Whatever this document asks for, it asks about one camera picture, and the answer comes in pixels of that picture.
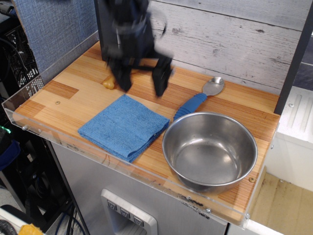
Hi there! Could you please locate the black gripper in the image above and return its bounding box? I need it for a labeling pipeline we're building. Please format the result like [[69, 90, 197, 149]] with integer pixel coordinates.
[[105, 11, 173, 96]]

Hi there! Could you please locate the blue cloth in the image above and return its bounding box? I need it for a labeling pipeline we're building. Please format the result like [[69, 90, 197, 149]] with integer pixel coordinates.
[[78, 94, 170, 163]]

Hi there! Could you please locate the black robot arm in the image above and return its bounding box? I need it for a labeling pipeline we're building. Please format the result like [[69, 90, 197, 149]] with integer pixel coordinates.
[[105, 0, 172, 97]]

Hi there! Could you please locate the yellow toy chicken drumstick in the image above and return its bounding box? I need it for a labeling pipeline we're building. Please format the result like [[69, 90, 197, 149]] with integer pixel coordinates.
[[103, 70, 138, 91]]

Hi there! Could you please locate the stainless steel bowl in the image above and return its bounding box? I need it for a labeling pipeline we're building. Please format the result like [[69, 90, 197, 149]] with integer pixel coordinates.
[[162, 112, 258, 194]]

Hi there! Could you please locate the black plastic crate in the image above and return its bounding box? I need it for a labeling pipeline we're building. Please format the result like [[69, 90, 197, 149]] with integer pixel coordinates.
[[0, 25, 39, 87]]

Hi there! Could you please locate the silver cabinet with buttons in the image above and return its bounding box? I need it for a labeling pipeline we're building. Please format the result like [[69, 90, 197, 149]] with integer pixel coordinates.
[[52, 143, 228, 235]]

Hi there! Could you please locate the clear acrylic table guard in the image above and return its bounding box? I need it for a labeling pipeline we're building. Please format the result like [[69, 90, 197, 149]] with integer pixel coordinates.
[[3, 33, 279, 235]]

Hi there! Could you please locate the yellow object at bottom left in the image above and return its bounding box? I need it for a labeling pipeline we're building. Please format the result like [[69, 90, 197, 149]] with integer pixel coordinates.
[[18, 224, 44, 235]]

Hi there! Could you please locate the spoon with blue handle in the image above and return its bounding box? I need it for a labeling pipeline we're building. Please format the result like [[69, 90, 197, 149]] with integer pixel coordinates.
[[173, 77, 224, 121]]

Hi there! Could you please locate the dark grey left post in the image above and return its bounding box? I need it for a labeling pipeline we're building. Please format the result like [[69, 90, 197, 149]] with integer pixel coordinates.
[[94, 0, 117, 62]]

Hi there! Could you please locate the dark grey post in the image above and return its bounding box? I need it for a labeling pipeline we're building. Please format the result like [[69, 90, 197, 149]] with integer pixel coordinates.
[[274, 1, 313, 115], [94, 0, 117, 62]]

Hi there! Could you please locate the dark grey right post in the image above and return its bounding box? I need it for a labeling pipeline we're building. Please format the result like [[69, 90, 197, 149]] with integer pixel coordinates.
[[274, 1, 313, 115]]

